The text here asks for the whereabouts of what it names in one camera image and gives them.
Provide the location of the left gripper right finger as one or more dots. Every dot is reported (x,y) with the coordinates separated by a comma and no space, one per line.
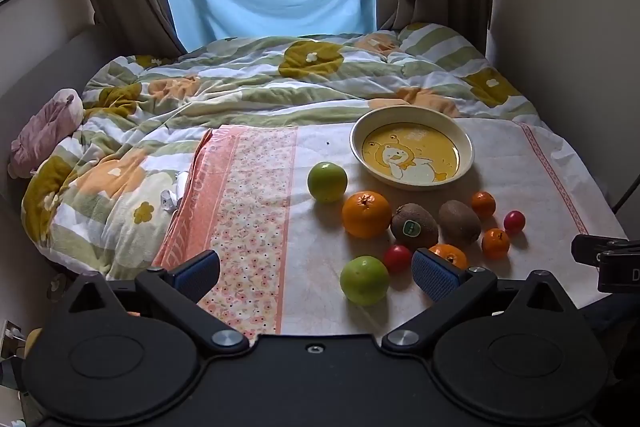
(456,295)

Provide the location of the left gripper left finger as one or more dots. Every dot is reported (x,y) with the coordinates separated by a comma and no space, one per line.
(173,295)

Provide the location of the small mandarin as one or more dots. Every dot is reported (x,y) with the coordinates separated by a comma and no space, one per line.
(495,244)
(483,204)

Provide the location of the red cherry tomato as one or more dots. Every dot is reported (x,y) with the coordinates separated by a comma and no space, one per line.
(514,222)
(397,259)

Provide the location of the brown kiwi plain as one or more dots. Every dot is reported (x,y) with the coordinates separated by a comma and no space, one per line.
(459,223)

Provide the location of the kiwi with green sticker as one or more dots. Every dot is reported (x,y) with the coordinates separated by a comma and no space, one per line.
(414,227)

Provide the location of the green apple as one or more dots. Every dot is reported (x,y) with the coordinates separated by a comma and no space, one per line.
(327,182)
(365,280)

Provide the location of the large orange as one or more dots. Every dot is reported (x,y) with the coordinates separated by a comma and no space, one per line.
(366,215)

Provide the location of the green striped floral duvet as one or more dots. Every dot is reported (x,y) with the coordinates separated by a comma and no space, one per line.
(93,203)

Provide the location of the floral pink white cloth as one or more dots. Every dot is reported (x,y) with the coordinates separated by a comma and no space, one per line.
(282,253)

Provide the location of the cream duck-print bowl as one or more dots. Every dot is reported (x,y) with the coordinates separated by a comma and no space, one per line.
(412,148)

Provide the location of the pink plush pillow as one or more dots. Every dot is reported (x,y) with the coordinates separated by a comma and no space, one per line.
(57,119)

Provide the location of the grey bed headboard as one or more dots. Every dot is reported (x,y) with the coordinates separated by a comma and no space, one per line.
(70,66)

